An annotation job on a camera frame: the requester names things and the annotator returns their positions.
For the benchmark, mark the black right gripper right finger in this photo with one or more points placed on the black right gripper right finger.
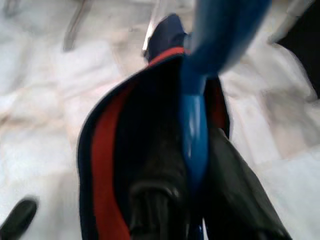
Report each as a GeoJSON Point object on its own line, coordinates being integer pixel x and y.
{"type": "Point", "coordinates": [235, 200]}

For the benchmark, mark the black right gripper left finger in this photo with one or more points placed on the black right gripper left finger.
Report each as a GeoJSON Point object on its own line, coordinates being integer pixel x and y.
{"type": "Point", "coordinates": [160, 205]}

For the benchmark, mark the blue plastic hanger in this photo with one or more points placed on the blue plastic hanger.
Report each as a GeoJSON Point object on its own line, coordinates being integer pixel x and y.
{"type": "Point", "coordinates": [195, 130]}

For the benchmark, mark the black shirt red collar trim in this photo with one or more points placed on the black shirt red collar trim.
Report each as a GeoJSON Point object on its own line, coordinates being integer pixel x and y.
{"type": "Point", "coordinates": [140, 112]}

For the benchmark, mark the black robot foot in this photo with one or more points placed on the black robot foot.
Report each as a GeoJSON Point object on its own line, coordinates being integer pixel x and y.
{"type": "Point", "coordinates": [17, 220]}

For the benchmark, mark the silver metal clothes rack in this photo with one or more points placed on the silver metal clothes rack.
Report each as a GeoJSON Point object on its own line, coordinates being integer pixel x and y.
{"type": "Point", "coordinates": [75, 27]}

